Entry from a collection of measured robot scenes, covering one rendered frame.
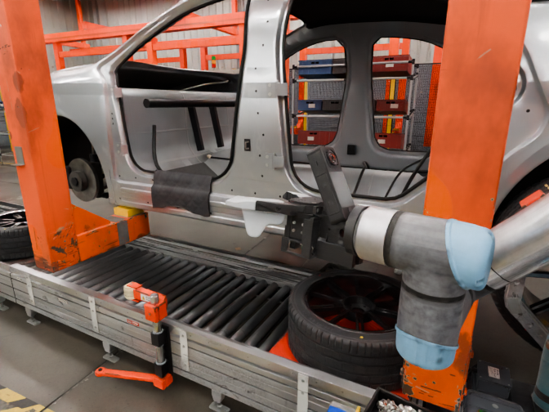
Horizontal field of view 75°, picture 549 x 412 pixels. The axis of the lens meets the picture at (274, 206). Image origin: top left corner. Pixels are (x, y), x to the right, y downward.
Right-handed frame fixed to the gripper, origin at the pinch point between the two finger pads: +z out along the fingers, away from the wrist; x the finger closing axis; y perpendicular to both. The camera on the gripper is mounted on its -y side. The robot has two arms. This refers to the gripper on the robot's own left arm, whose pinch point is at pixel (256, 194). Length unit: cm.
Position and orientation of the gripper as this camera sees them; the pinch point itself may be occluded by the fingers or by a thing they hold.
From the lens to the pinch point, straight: 61.4
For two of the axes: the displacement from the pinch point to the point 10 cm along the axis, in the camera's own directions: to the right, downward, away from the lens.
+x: 6.2, -0.8, 7.8
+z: -7.8, -1.7, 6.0
